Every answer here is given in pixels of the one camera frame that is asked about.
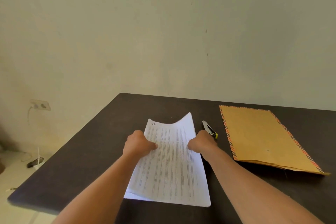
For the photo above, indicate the white paper with circled mark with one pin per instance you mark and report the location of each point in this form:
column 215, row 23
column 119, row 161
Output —
column 173, row 174

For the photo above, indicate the person's right hand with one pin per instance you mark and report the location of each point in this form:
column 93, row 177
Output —
column 203, row 142

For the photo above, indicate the person's left hand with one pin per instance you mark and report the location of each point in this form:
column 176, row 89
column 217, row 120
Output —
column 137, row 145

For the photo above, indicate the person's right forearm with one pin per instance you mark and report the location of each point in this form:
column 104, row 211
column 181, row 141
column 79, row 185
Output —
column 249, row 189

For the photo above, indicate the white wall socket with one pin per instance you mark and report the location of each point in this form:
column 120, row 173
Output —
column 43, row 105

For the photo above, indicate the person's left forearm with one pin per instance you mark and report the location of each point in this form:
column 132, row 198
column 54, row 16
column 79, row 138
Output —
column 99, row 195

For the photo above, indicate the brown envelope with striped border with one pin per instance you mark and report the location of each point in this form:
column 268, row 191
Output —
column 262, row 137

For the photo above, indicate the grey stapler with yellow ends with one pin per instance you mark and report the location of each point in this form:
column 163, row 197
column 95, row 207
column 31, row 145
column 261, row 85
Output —
column 210, row 129

